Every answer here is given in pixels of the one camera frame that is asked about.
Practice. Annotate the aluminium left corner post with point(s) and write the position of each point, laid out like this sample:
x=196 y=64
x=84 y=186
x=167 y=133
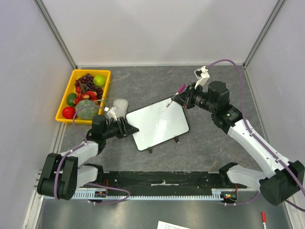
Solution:
x=55 y=32

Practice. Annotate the green netted melon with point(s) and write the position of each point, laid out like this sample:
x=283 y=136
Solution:
x=86 y=109

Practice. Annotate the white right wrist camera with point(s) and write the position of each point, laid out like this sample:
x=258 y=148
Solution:
x=202 y=76

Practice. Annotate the purple grape bunch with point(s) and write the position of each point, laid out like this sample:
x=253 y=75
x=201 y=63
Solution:
x=85 y=83

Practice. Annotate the aluminium corner post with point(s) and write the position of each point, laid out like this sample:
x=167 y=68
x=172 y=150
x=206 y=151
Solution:
x=55 y=32
x=264 y=31

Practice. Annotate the dark green lime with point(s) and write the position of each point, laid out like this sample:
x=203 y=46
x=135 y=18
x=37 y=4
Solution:
x=70 y=99

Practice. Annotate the light green apple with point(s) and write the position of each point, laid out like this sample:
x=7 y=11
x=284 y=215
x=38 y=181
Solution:
x=99 y=81

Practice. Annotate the yellow plastic fruit tray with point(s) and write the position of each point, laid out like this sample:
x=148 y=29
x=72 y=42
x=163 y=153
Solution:
x=76 y=74

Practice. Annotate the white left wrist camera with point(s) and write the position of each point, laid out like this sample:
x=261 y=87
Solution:
x=112 y=112

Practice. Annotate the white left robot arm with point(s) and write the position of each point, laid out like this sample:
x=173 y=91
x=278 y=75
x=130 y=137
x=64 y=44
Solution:
x=63 y=173

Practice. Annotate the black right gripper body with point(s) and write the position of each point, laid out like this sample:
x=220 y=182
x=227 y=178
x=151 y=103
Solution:
x=188 y=97

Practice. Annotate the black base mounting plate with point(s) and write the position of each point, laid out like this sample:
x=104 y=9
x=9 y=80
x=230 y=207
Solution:
x=164 y=183

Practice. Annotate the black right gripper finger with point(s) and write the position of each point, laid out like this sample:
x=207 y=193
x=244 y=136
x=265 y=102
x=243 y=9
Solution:
x=182 y=103
x=183 y=95

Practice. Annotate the red strawberries cluster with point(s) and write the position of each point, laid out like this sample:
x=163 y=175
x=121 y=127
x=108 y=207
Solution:
x=87 y=95

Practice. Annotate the red capped marker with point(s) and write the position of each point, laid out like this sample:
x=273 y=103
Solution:
x=264 y=220

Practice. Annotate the white paper sheet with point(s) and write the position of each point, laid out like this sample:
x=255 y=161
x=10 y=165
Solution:
x=165 y=225

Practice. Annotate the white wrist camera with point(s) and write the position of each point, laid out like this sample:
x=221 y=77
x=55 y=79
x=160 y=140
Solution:
x=112 y=112
x=202 y=76

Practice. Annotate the small black framed whiteboard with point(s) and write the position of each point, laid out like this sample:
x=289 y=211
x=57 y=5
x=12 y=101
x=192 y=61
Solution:
x=157 y=125

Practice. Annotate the red apple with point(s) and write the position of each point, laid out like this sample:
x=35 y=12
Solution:
x=68 y=112

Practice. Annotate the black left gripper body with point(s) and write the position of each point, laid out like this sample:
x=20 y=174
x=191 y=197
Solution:
x=121 y=131

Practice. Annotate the grey whiteboard eraser sponge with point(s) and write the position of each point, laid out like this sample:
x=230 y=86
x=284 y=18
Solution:
x=121 y=106

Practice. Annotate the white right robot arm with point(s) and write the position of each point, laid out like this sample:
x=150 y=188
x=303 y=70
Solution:
x=279 y=178

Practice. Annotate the aluminium right corner post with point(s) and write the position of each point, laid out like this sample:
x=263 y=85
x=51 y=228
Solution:
x=264 y=31

